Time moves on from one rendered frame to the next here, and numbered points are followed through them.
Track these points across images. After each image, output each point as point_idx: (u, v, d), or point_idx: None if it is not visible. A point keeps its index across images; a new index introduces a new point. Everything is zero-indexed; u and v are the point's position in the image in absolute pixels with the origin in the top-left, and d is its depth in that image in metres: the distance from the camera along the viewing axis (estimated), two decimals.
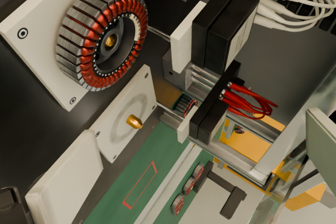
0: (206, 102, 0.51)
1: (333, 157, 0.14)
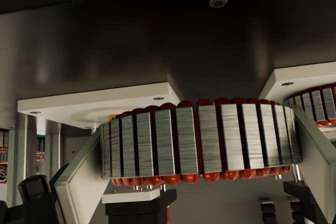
0: (166, 199, 0.41)
1: (307, 151, 0.15)
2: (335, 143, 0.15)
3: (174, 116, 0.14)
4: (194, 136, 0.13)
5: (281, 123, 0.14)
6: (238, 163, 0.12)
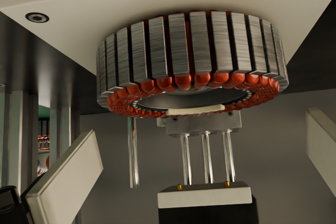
0: None
1: (333, 157, 0.14)
2: None
3: (167, 27, 0.14)
4: (186, 39, 0.13)
5: (268, 36, 0.15)
6: (227, 64, 0.13)
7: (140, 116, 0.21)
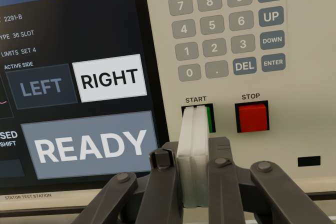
0: None
1: None
2: (219, 138, 0.17)
3: None
4: None
5: None
6: None
7: None
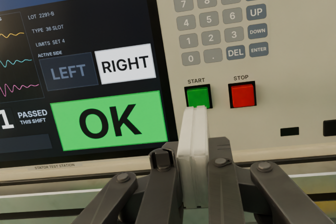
0: None
1: None
2: (219, 138, 0.17)
3: None
4: None
5: None
6: None
7: None
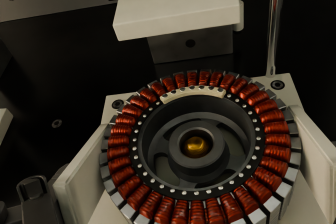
0: None
1: (308, 151, 0.15)
2: (335, 143, 0.15)
3: None
4: None
5: (124, 216, 0.17)
6: None
7: (256, 98, 0.18)
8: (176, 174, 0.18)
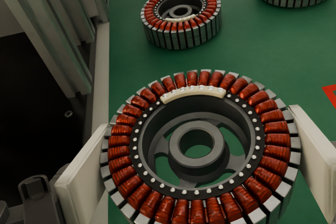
0: None
1: (307, 151, 0.15)
2: (335, 143, 0.15)
3: None
4: None
5: (124, 216, 0.17)
6: None
7: (256, 98, 0.18)
8: (176, 174, 0.18)
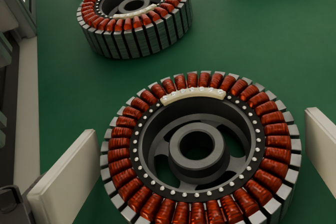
0: None
1: (332, 157, 0.14)
2: None
3: None
4: None
5: (124, 219, 0.17)
6: None
7: (256, 99, 0.18)
8: (177, 176, 0.18)
